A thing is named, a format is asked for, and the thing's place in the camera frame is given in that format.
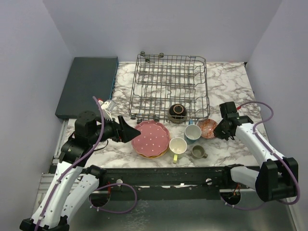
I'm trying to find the yellow plate under pink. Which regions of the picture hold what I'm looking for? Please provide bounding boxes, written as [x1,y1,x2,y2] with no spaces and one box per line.
[138,149,167,159]

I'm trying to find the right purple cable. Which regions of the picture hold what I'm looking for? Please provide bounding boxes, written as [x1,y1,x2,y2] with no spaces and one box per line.
[221,102,300,210]

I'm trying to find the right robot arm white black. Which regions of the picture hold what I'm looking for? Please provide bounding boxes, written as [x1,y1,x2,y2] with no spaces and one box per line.
[214,102,300,204]

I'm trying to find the dark patterned bowl cream inside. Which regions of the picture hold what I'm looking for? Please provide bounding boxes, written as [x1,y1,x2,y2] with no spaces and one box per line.
[168,104,187,124]

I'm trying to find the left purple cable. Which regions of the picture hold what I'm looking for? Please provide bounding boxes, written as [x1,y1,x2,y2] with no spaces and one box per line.
[35,96,138,231]

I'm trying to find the pink polka dot plate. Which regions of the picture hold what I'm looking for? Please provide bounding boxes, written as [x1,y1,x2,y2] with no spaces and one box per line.
[131,120,171,156]

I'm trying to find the cream mug yellow handle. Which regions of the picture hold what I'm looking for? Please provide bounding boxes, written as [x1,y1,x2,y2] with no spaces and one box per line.
[169,137,187,164]

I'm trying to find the dark grey flat box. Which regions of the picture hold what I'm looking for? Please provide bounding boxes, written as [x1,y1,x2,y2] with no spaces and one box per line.
[55,57,119,119]

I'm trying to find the red and blue patterned bowl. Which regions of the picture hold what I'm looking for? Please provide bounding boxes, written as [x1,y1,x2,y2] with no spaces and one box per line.
[197,118,218,139]

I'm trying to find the blue mug white inside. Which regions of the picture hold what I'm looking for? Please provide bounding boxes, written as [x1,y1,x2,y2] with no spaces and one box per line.
[184,124,202,144]

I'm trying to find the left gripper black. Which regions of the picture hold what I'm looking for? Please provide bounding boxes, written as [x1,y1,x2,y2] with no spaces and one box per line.
[90,114,141,144]

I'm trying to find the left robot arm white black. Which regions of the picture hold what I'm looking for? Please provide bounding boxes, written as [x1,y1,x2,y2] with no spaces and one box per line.
[20,111,141,231]

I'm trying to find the small grey-brown cup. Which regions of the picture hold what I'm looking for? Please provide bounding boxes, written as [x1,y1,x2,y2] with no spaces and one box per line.
[191,145,208,159]

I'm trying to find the purple cable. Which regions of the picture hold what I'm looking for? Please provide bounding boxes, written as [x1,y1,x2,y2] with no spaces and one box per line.
[35,96,138,231]
[221,102,300,210]

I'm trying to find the grey wire dish rack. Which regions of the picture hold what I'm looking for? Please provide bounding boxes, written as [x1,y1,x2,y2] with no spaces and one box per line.
[128,51,210,123]

